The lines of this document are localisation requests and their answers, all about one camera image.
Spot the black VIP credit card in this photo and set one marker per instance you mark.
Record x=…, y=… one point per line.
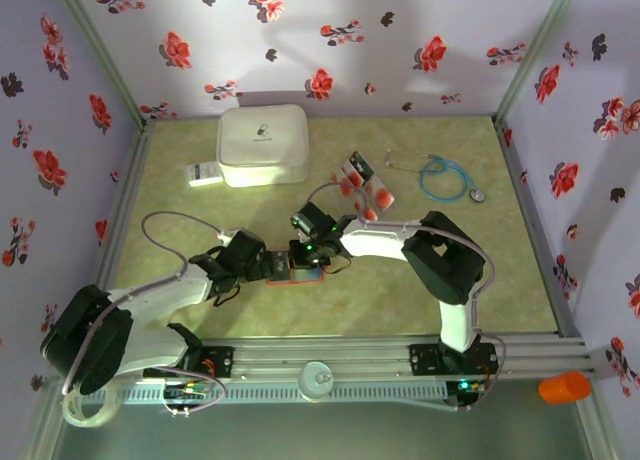
x=361, y=164
x=281, y=266

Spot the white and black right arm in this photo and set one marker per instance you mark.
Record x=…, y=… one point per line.
x=375, y=240

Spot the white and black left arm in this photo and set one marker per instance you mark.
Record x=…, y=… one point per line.
x=160, y=292

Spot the white april credit card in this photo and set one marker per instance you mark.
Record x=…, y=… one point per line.
x=370, y=213
x=382, y=197
x=345, y=187
x=356, y=180

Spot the small white medicine box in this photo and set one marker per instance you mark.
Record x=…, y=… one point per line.
x=202, y=174

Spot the white round jar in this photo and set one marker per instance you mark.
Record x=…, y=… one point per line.
x=315, y=380

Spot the white zipped medicine pouch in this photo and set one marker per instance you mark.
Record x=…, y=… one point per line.
x=262, y=145

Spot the white plastic container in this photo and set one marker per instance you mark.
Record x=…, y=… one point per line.
x=187, y=391

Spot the blue stethoscope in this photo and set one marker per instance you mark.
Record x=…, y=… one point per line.
x=477, y=195

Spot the clear tape roll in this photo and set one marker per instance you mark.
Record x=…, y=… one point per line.
x=90, y=422

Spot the orange pill bottle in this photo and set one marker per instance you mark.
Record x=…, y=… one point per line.
x=565, y=387

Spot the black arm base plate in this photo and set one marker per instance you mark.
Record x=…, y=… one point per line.
x=425, y=360
x=220, y=360

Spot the aluminium mounting rail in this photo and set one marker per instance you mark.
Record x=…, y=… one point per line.
x=320, y=352

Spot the aluminium side rail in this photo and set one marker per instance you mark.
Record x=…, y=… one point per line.
x=126, y=205
x=535, y=230

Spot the aluminium corner post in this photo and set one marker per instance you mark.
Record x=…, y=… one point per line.
x=535, y=55
x=102, y=55

